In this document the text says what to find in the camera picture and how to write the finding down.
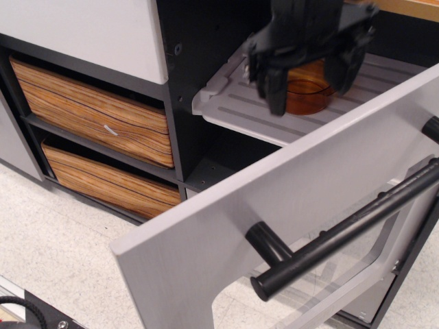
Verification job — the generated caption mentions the white sink front panel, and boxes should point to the white sink front panel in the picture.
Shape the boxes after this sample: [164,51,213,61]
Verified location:
[1,1,168,84]

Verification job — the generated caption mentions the grey oven door with window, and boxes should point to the grey oven door with window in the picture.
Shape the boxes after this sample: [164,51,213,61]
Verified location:
[110,66,438,328]

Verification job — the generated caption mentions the amber transparent pot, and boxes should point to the amber transparent pot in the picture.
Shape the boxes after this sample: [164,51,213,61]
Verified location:
[286,60,335,116]

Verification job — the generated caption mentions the wood grain drawer box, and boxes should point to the wood grain drawer box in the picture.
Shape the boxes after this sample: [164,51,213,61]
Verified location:
[41,136,181,219]
[10,56,174,169]

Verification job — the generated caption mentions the black base plate with screw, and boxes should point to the black base plate with screw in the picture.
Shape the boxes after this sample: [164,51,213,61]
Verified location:
[24,290,84,329]

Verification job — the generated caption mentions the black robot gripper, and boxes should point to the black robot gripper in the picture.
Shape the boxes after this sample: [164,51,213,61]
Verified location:
[244,1,379,116]

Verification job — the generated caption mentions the upper wood grain drawer box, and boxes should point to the upper wood grain drawer box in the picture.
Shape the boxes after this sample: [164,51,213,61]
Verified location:
[10,56,174,169]

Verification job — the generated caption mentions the wooden countertop edge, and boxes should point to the wooden countertop edge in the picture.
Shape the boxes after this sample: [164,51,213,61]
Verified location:
[362,0,439,23]

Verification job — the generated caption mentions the grey oven rack tray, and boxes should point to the grey oven rack tray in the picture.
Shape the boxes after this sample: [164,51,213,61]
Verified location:
[192,49,424,147]

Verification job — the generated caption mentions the grey bottom oven drawer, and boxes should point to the grey bottom oven drawer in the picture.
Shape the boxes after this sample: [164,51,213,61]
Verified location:
[342,273,396,324]

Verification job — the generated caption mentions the grey cabinet door left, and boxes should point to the grey cabinet door left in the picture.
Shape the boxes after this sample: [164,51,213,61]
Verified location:
[1,93,44,182]

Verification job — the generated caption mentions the black braided cable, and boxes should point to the black braided cable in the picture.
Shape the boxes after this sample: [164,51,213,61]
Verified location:
[0,297,47,329]

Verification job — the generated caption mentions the lower wood grain drawer box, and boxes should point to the lower wood grain drawer box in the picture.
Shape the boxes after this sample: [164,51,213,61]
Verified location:
[41,136,181,219]

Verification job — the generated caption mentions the black oven door handle bar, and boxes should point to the black oven door handle bar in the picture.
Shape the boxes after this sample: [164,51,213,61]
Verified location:
[246,112,438,300]

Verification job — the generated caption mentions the dark grey cabinet frame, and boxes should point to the dark grey cabinet frame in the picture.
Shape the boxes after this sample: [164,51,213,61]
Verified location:
[1,1,438,328]

